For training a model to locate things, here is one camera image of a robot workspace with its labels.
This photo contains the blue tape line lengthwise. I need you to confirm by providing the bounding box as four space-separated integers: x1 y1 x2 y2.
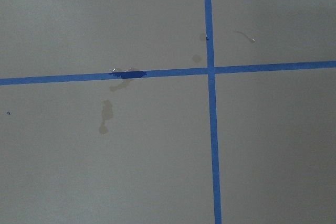
204 0 222 224

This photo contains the brown table mat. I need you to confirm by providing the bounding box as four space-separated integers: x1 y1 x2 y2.
1 0 335 223

